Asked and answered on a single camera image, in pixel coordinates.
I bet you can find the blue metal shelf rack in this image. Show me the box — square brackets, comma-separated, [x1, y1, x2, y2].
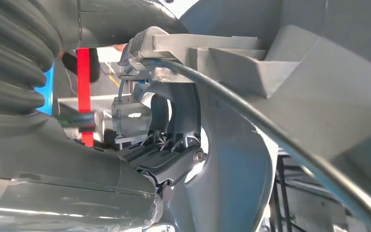
[34, 62, 56, 116]

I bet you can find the red barrier belt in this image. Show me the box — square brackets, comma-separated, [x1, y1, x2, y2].
[76, 48, 96, 148]

